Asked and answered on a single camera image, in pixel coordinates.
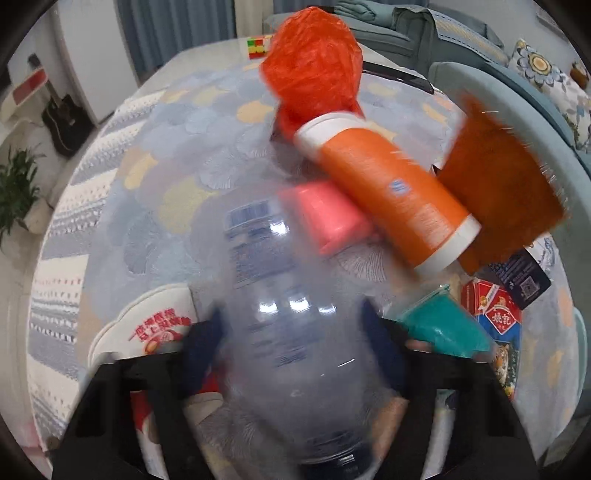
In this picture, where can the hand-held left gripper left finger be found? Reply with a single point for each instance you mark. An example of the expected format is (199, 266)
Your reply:
(203, 350)

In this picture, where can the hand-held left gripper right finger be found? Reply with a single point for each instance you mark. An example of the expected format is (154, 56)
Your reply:
(375, 334)

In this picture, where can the clear plastic bottle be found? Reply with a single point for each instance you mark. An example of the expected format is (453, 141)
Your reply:
(295, 350)

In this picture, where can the pink packet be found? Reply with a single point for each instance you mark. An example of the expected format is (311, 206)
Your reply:
(328, 217)

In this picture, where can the orange snack packet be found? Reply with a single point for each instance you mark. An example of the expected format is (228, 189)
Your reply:
(503, 184)

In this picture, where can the white paper bowl red print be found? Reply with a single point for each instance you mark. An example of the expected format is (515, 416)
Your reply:
(147, 323)

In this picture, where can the teal packet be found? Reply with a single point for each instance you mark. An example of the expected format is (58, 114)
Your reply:
(443, 323)

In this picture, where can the red and blue card box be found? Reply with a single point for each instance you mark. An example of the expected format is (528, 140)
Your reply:
(491, 307)

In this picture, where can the orange canister with white ends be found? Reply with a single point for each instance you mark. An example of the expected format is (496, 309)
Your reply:
(392, 194)

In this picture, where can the dark blue printed tag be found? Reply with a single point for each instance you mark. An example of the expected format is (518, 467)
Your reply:
(521, 277)

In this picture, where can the blue patterned tablecloth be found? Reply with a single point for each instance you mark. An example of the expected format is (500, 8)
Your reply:
(184, 138)

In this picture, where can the green potted plant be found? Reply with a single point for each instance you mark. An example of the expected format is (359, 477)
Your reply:
(18, 184)

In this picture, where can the black smartphone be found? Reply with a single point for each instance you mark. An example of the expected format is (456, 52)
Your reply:
(401, 76)

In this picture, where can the teal sofa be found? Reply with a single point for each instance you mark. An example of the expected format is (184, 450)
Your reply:
(489, 97)

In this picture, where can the black acoustic guitar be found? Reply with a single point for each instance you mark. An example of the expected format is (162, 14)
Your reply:
(64, 124)

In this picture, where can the orange plastic bag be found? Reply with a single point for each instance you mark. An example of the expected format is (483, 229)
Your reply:
(309, 60)

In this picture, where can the floral pillow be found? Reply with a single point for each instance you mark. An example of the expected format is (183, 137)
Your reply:
(579, 122)
(540, 64)

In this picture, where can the colourful puzzle cube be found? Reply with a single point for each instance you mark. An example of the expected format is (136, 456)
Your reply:
(256, 47)

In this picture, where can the teal striped sofa throw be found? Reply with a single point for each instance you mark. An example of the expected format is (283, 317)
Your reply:
(452, 32)

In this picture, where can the red and white capsule shelf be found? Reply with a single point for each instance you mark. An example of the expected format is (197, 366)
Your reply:
(27, 87)

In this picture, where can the blue curtain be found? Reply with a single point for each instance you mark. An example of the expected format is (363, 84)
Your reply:
(175, 32)
(304, 4)

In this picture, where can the folded teal blanket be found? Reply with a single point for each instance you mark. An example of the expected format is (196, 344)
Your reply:
(364, 11)

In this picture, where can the brown plush toy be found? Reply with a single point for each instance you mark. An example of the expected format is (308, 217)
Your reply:
(581, 74)

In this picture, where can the cream curtain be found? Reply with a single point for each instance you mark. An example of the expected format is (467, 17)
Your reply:
(254, 18)

